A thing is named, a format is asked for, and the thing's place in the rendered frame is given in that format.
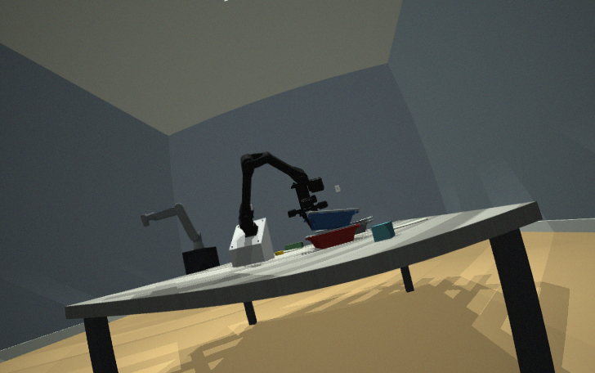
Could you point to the small green block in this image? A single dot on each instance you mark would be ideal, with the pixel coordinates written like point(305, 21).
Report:
point(298, 245)

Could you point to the small teal block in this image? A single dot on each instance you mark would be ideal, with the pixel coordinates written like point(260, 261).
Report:
point(383, 231)

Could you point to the red plastic tray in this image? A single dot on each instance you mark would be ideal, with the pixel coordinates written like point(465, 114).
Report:
point(334, 237)

